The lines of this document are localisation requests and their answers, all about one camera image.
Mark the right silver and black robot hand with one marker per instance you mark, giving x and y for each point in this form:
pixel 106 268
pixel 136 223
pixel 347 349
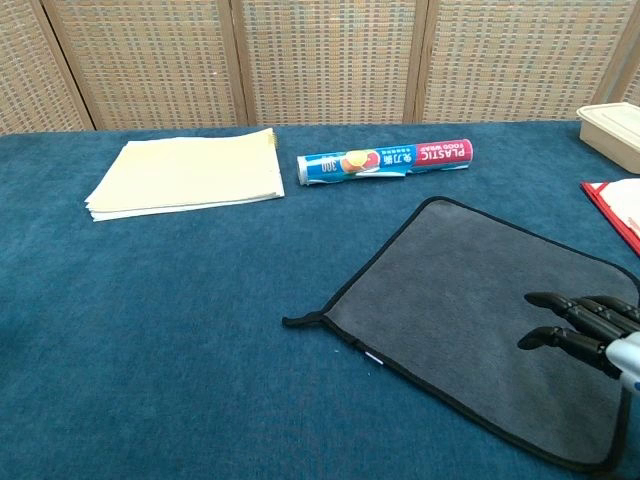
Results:
pixel 585 325

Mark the grey and green cloth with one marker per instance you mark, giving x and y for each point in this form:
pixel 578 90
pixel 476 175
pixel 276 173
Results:
pixel 450 290

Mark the red folder with white paper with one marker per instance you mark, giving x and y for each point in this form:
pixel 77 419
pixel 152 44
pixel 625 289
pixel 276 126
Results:
pixel 622 207

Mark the beige plastic lidded container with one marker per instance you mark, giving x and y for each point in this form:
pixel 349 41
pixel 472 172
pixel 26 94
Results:
pixel 612 132

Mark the plastic wrap roll box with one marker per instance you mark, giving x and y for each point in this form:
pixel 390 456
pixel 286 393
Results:
pixel 385 161

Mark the woven wooden folding screen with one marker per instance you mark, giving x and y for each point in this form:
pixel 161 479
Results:
pixel 320 60

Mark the blue table cloth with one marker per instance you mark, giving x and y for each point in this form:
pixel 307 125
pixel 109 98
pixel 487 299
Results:
pixel 175 325

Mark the cream spiral-bound notebook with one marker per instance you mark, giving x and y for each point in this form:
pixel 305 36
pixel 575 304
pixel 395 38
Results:
pixel 190 172

